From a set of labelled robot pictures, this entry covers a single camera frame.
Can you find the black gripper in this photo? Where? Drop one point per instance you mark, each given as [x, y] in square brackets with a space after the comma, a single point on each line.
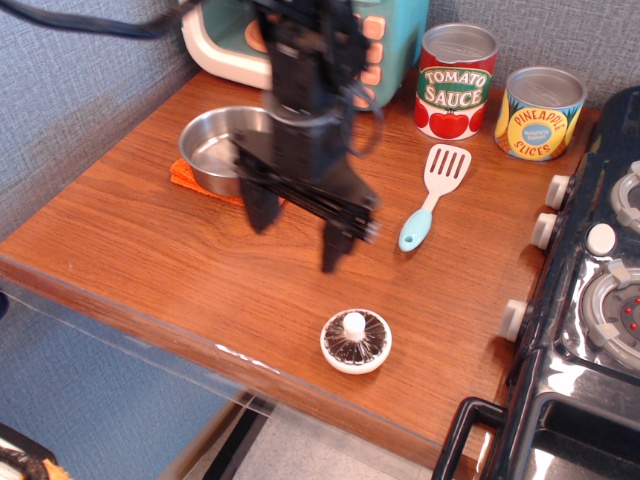
[303, 159]

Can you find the white toy mushroom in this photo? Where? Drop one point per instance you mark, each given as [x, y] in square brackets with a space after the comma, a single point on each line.
[356, 341]

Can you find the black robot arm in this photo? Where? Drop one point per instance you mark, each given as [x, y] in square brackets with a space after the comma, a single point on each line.
[316, 50]

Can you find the orange rag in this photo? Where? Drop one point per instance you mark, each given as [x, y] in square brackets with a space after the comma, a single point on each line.
[182, 175]

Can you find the teal toy microwave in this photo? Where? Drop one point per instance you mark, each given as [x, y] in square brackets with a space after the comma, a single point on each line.
[223, 38]

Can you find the tomato sauce can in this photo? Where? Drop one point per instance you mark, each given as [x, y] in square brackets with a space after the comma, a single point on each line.
[455, 74]

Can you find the pineapple slices can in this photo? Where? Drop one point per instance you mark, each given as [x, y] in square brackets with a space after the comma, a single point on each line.
[539, 113]

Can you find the black toy stove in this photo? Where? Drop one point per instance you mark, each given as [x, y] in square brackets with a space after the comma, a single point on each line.
[572, 410]

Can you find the orange and black object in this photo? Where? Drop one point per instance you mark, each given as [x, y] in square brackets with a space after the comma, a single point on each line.
[24, 458]

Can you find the silver pot with wire handle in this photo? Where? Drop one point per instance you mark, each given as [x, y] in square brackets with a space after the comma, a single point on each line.
[206, 145]

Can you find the white spatula teal handle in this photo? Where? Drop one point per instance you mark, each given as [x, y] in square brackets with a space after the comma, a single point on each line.
[445, 168]

